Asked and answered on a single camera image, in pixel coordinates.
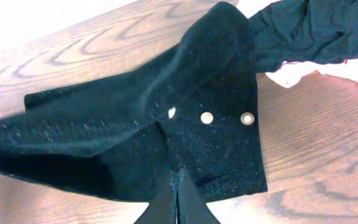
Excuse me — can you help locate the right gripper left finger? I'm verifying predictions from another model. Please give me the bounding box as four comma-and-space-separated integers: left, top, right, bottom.
134, 171, 177, 224

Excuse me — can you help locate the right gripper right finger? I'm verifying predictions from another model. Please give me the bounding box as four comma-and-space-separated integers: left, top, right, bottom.
177, 169, 220, 224

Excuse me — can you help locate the black velvet garment with buttons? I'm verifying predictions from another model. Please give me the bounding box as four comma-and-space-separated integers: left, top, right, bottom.
0, 2, 267, 202

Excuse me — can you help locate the dark navy crumpled garment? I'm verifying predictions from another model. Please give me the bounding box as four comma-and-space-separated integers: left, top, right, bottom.
249, 0, 358, 73

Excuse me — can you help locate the pink and white garment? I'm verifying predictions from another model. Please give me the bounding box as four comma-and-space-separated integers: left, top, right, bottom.
236, 0, 358, 88

